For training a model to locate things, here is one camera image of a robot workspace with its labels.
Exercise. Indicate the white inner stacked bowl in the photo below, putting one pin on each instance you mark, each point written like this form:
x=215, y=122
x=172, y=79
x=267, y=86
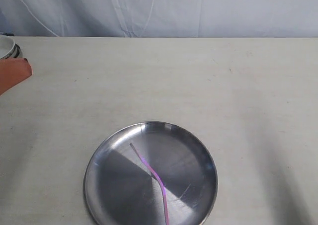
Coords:
x=7, y=47

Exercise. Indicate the white patterned ceramic bowl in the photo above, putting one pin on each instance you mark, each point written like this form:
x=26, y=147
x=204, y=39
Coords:
x=18, y=52

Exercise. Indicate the round stainless steel plate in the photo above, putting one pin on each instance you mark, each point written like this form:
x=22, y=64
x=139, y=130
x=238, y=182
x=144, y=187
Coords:
x=119, y=190

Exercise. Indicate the pink plastic straw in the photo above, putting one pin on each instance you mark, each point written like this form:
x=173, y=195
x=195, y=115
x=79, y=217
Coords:
x=159, y=181

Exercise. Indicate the white backdrop curtain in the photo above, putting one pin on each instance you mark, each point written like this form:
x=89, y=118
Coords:
x=161, y=18

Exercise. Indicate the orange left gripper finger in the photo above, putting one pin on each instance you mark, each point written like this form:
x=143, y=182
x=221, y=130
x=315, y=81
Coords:
x=12, y=72

